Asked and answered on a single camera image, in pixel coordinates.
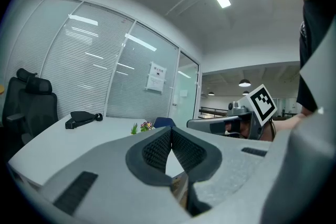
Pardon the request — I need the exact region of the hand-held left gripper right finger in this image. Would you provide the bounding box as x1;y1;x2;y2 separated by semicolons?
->
172;125;275;218

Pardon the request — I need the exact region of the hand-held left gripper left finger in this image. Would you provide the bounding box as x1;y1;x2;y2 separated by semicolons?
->
39;125;191;224

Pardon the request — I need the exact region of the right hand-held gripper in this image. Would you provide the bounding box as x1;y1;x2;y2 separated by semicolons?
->
186;83;278;141

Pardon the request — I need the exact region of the person's right forearm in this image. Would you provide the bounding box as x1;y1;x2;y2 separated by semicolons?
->
264;109;320;142

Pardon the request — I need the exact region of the person's right hand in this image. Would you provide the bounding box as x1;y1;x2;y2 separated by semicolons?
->
240;123;253;138

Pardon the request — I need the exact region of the dark metal railing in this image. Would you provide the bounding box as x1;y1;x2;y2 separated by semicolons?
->
199;105;229;120

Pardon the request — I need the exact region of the purple pansy potted plant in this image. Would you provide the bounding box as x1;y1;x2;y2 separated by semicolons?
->
139;121;156;133

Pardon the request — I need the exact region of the blue chair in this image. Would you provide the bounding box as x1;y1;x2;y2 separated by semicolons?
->
153;116;176;129

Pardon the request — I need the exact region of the glass door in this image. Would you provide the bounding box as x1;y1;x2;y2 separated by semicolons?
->
169;50;202;123

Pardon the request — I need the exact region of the white paper notice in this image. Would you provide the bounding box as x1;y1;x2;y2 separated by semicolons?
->
145;60;168;93

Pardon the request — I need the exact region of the black waist bag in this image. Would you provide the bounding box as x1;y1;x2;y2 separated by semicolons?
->
65;110;104;130

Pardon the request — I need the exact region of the glass partition with blinds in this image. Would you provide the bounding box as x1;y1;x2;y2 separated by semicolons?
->
5;0;182;124

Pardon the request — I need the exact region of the black mesh office chair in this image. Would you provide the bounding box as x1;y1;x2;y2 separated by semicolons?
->
17;76;59;145
2;68;38;140

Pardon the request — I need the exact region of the person's black shirt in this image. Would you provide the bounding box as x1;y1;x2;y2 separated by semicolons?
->
296;0;336;113

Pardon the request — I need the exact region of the silver gripper camera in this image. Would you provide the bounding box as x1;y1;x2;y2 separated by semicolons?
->
227;101;249;116

